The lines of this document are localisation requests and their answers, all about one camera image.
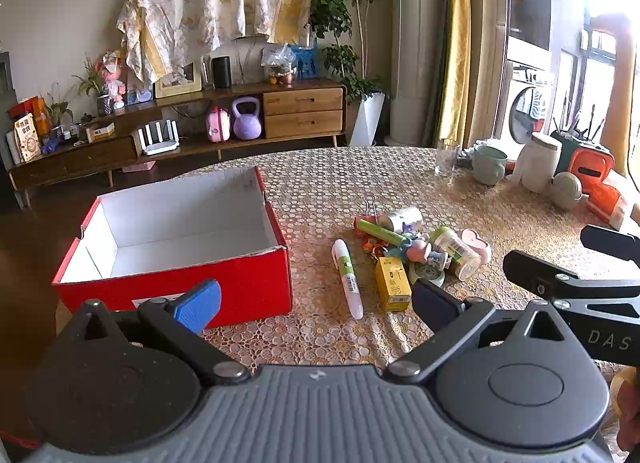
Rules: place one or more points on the green utensil holder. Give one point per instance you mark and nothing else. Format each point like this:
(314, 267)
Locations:
(567, 140)

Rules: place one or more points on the grey-green round container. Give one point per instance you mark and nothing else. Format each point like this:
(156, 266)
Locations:
(566, 190)

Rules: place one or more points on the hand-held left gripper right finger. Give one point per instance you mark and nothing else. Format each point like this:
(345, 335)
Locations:
(435, 303)

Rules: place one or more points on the picture frame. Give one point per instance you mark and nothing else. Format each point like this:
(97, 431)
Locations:
(177, 85)

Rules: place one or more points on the clear plastic bag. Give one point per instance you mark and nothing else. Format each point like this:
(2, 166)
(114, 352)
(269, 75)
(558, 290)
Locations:
(278, 60)

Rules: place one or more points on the white router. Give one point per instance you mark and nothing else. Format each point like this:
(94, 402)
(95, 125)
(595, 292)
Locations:
(160, 145)

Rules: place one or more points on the green tube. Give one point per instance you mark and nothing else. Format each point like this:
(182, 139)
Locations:
(377, 231)

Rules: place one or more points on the white standing air conditioner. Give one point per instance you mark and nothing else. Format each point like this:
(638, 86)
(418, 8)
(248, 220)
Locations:
(415, 43)

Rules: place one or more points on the person's right hand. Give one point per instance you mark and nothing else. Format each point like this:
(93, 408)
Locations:
(631, 413)

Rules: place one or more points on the pink pig figurine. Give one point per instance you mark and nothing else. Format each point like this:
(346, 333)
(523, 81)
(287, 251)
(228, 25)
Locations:
(419, 249)

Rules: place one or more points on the small leafy potted plant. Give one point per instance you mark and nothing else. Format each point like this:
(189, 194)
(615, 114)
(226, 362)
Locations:
(57, 108)

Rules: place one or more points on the clear drinking glass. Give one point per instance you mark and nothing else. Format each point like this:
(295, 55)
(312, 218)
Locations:
(446, 158)

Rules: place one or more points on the small orange toy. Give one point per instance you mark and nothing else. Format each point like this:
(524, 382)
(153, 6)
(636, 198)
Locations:
(374, 245)

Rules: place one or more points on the purple kettlebell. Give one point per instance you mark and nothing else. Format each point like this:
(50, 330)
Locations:
(246, 123)

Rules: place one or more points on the small yellow box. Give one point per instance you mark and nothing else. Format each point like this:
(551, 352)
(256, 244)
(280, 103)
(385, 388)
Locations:
(392, 285)

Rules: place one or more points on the orange packet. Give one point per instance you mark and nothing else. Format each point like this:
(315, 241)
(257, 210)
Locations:
(607, 205)

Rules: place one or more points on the pink binder clip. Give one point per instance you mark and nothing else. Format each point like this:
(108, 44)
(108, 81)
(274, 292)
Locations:
(369, 210)

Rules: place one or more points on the white lidded jar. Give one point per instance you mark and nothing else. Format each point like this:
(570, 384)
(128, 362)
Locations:
(537, 163)

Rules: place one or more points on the blue toy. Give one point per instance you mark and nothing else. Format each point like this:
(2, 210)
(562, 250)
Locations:
(50, 145)

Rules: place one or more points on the pink doll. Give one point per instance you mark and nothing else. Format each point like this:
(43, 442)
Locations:
(114, 80)

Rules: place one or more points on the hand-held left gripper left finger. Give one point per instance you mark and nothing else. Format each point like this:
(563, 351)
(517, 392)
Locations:
(197, 305)

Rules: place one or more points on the pink toy suitcase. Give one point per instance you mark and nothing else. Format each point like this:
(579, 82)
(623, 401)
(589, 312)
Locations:
(218, 125)

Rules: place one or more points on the yellow curtain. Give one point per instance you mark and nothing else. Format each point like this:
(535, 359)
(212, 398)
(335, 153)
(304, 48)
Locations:
(462, 43)

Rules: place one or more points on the green-lidded toothpick jar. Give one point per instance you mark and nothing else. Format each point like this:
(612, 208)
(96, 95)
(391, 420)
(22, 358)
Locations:
(457, 255)

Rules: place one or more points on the pink heart-shaped box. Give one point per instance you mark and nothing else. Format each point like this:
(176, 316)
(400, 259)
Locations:
(477, 243)

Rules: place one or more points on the red cardboard box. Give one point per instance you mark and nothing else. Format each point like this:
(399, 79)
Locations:
(250, 283)

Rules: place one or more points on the tall potted tree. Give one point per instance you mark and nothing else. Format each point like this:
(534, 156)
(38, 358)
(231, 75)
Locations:
(345, 58)

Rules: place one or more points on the wooden TV cabinet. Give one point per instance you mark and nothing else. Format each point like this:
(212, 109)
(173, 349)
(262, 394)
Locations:
(300, 110)

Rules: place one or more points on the orange box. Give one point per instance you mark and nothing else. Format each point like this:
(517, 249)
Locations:
(32, 110)

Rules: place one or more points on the printed snack box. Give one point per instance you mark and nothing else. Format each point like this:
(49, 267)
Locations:
(26, 138)

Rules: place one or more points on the white planter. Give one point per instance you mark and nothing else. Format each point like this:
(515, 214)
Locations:
(367, 120)

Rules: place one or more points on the washing machine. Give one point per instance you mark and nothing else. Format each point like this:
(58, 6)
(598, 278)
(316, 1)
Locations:
(525, 108)

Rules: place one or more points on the black speaker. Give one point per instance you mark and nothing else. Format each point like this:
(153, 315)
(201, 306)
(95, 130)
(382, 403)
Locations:
(221, 73)

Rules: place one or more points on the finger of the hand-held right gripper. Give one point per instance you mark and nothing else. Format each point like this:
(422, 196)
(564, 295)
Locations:
(535, 275)
(607, 242)

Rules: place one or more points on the white roll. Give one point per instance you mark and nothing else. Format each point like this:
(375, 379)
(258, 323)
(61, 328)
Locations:
(402, 218)

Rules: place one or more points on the green mug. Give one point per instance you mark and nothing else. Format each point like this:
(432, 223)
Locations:
(487, 165)

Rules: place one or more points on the flat white box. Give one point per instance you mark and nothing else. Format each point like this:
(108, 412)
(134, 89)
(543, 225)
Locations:
(100, 132)

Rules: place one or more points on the orange container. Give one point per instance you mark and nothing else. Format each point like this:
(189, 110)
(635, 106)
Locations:
(592, 168)

